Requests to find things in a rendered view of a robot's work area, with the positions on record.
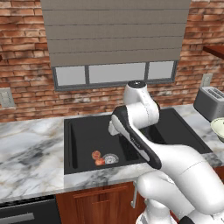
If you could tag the brown wooden cupboard door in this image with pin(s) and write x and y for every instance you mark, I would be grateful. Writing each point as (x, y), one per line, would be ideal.
(96, 204)

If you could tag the grey framed window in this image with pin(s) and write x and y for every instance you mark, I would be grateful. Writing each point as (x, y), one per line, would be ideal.
(116, 73)

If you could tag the silver sink drain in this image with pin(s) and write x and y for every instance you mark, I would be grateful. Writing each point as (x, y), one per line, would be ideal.
(110, 158)

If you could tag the black dishwasher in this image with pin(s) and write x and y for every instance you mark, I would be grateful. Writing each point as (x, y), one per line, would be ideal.
(29, 208)

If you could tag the brown wooden cupboard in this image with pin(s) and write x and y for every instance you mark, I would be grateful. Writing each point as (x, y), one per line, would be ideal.
(220, 173)

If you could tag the silver toaster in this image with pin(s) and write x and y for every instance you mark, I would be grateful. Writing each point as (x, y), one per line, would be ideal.
(208, 102)

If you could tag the red round frozen fruit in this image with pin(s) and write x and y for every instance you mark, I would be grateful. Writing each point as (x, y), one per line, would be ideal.
(99, 162)
(96, 154)

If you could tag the black sink basin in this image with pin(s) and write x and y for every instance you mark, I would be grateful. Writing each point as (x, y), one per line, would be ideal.
(87, 131)

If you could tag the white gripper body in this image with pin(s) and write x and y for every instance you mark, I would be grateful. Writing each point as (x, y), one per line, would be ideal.
(113, 128)

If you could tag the pale green bowl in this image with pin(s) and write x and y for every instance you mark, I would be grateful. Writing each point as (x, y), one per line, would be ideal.
(218, 128)

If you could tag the grey wall outlet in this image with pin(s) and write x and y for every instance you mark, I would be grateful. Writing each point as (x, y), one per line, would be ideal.
(5, 97)
(206, 80)

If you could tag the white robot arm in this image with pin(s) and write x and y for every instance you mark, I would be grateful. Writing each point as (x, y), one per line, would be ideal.
(180, 172)

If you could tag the brown wooden shelf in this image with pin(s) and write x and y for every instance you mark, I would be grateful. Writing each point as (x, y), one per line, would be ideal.
(215, 52)

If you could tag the grey window blind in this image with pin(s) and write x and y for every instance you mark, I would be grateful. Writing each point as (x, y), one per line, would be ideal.
(116, 29)

